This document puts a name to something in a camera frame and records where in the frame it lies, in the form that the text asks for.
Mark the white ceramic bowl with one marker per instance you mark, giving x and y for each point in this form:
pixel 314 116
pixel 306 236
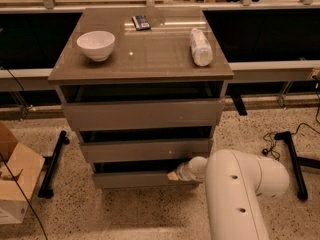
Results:
pixel 96 45

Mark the grey drawer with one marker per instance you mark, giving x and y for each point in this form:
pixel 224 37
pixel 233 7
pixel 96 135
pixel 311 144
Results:
pixel 135 179
pixel 144 150
pixel 143 115

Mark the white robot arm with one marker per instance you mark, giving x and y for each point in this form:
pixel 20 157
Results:
pixel 234 181

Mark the white plastic bottle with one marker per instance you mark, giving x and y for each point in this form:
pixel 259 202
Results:
pixel 200 48

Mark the grey top drawer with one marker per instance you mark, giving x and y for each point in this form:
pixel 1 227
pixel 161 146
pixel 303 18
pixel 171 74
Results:
pixel 143 115

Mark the black right stand foot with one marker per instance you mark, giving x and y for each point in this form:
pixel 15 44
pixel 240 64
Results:
pixel 297 163

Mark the grey drawer cabinet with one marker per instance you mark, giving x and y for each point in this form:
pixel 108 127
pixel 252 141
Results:
pixel 149 65

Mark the black stand foot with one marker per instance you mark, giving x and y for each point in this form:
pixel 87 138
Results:
pixel 51 162
pixel 297 163

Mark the grey bottom drawer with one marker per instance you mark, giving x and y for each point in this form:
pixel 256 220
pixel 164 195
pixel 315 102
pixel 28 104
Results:
pixel 135 179

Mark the grey middle drawer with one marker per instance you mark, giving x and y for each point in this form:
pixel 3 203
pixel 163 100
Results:
pixel 144 150

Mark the grey horizontal rail beam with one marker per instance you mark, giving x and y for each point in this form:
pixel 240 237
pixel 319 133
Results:
pixel 245 72

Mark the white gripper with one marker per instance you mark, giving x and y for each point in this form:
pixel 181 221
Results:
pixel 183 172

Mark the cardboard box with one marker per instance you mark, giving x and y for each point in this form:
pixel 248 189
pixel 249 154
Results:
pixel 19 173

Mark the black left stand foot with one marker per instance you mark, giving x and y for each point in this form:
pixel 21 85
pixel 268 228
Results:
pixel 51 162

